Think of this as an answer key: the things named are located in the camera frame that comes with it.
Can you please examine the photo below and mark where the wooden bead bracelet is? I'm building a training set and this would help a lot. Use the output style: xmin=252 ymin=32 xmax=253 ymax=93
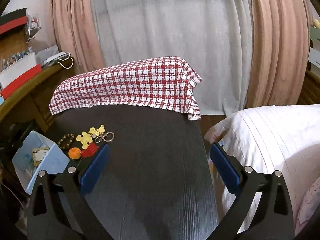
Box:
xmin=57 ymin=133 xmax=75 ymax=151

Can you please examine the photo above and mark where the red white checkered cloth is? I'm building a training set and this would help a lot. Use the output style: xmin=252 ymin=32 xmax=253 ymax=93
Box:
xmin=49 ymin=56 xmax=202 ymax=121

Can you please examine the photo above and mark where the black red box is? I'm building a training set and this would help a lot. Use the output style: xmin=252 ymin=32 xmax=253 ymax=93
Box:
xmin=0 ymin=8 xmax=27 ymax=35

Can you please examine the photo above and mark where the pink curtain right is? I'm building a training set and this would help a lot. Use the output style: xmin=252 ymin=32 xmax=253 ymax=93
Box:
xmin=246 ymin=0 xmax=311 ymax=108

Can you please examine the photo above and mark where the white sheer curtain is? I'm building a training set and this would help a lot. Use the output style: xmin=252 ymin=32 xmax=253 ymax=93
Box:
xmin=91 ymin=0 xmax=253 ymax=115

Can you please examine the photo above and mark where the white bed quilt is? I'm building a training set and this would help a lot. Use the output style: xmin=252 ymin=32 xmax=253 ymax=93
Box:
xmin=204 ymin=105 xmax=319 ymax=234

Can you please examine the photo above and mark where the pink curtain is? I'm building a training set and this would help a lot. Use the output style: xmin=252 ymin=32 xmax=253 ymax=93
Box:
xmin=246 ymin=0 xmax=311 ymax=108
xmin=50 ymin=0 xmax=105 ymax=74

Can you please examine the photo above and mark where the pink curtain left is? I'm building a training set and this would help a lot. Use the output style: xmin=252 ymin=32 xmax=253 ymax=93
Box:
xmin=50 ymin=0 xmax=105 ymax=74

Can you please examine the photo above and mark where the wooden desk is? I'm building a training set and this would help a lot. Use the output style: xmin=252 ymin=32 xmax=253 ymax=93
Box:
xmin=0 ymin=33 xmax=75 ymax=133

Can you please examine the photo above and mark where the orange pompom ball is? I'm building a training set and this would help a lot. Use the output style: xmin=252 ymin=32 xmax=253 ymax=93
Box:
xmin=68 ymin=147 xmax=81 ymax=160

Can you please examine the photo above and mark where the red white flat box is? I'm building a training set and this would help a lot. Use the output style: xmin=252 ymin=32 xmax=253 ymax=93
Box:
xmin=0 ymin=52 xmax=42 ymax=100

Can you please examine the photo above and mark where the white paper bag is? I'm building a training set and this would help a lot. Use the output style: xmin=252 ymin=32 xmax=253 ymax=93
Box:
xmin=41 ymin=51 xmax=74 ymax=69

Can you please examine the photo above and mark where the light blue paper box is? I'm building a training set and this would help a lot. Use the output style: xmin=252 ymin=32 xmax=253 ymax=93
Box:
xmin=12 ymin=131 xmax=69 ymax=195

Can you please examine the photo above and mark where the red felt ornament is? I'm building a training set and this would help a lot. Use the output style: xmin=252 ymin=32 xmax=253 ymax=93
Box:
xmin=81 ymin=142 xmax=99 ymax=158

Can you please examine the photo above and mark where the yellow bear keychain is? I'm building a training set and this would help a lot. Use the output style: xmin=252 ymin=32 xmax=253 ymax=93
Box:
xmin=76 ymin=125 xmax=115 ymax=150

